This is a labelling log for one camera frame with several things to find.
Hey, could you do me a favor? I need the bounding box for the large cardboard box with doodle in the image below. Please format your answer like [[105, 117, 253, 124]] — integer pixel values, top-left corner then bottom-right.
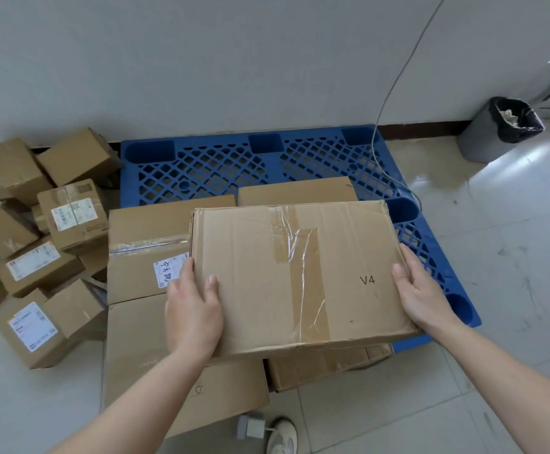
[[102, 293, 271, 439]]

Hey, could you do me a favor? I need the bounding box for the person's left hand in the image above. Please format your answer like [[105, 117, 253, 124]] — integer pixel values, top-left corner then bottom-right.
[[164, 257, 225, 362]]

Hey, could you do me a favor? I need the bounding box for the plain flat cardboard box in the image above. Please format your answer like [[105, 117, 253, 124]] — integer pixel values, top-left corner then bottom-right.
[[237, 177, 359, 207]]

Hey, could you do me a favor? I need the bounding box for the blue plastic pallet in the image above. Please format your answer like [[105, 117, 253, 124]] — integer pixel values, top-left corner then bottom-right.
[[120, 125, 482, 354]]

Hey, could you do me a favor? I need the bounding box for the pile of small cardboard parcels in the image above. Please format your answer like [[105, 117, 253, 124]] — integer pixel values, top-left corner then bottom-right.
[[0, 127, 122, 370]]

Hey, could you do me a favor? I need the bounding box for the person's right hand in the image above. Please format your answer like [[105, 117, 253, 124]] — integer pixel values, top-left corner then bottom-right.
[[391, 243, 460, 336]]

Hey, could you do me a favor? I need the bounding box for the person's right forearm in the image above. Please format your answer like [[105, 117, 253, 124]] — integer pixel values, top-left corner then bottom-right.
[[432, 317, 550, 454]]

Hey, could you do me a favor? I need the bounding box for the large taped cardboard box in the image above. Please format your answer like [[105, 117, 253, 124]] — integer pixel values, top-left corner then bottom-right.
[[189, 200, 423, 360]]

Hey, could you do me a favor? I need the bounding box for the grey trash bin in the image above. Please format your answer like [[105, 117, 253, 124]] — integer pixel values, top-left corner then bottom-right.
[[457, 96, 546, 164]]

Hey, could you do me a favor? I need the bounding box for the small grey block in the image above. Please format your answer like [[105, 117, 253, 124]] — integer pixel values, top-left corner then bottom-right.
[[236, 413, 267, 440]]

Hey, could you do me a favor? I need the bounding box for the person's left forearm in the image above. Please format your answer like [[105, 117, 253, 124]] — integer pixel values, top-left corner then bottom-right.
[[43, 344, 212, 454]]

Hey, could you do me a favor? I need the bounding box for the black bin liner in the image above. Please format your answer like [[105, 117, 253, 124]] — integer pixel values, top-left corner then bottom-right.
[[489, 96, 546, 144]]

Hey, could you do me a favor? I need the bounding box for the person's white shoe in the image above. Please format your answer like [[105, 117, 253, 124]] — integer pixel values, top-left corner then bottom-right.
[[266, 417, 299, 454]]

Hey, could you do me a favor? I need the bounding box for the thin grey cable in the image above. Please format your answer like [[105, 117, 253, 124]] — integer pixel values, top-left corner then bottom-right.
[[371, 0, 448, 206]]

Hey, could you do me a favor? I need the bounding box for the low cardboard box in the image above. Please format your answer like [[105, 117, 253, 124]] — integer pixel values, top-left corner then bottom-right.
[[265, 342, 394, 393]]

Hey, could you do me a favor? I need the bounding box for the cardboard box with handwritten label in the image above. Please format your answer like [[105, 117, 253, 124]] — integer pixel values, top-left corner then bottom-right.
[[108, 195, 237, 306]]

